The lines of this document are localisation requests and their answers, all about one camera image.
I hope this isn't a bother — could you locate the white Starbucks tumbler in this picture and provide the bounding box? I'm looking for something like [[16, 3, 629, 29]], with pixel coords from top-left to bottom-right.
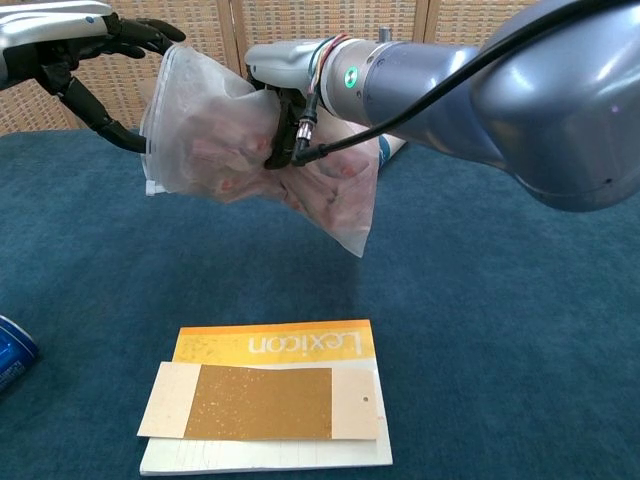
[[377, 133, 409, 172]]

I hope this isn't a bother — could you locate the clear plastic zip bag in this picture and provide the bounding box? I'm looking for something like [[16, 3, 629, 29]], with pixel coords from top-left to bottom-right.
[[139, 43, 386, 259]]

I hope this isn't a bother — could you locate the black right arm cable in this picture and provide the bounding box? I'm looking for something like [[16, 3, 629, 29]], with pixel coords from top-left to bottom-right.
[[292, 0, 640, 167]]

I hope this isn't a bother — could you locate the wicker folding screen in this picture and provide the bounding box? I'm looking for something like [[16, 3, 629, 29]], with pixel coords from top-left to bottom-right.
[[0, 0, 546, 136]]

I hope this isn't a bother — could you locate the blue drink can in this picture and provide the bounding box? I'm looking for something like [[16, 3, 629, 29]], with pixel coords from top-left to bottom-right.
[[0, 314, 41, 396]]

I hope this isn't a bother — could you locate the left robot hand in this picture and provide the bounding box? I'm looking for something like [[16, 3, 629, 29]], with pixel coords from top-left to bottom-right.
[[0, 0, 187, 154]]

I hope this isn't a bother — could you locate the orange Lexicon notebook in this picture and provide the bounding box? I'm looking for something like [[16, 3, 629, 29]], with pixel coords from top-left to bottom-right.
[[138, 319, 394, 477]]

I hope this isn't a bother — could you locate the brown and beige card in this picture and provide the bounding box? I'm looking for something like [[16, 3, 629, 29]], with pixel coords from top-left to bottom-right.
[[137, 361, 381, 442]]

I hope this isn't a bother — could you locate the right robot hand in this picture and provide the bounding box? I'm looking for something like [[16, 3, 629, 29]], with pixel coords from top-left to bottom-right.
[[244, 40, 329, 171]]

